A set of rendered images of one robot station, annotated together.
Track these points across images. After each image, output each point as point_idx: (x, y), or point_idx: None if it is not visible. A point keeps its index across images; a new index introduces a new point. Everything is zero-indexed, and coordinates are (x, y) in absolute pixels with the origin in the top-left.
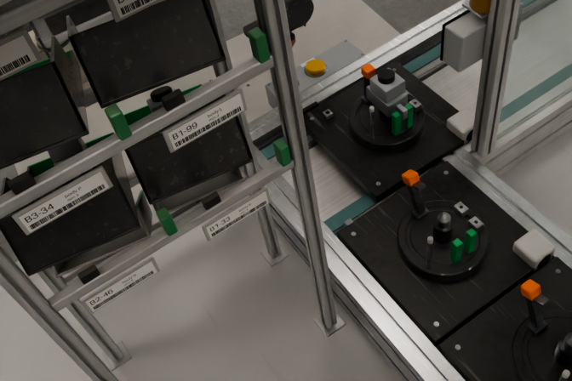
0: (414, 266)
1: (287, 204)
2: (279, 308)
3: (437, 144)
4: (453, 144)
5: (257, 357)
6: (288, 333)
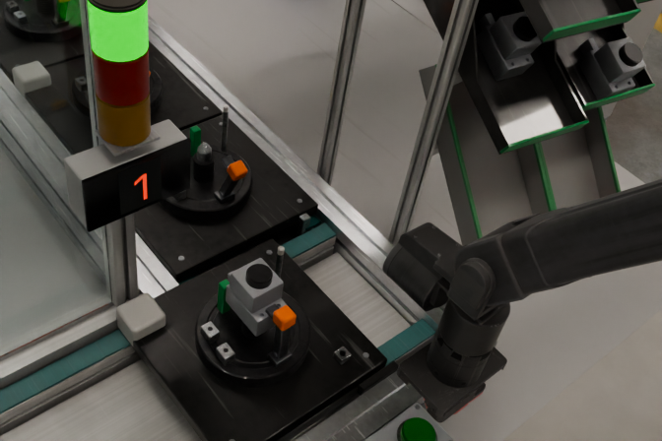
0: (236, 154)
1: (380, 246)
2: (372, 219)
3: (184, 298)
4: (163, 296)
5: (385, 182)
6: (360, 198)
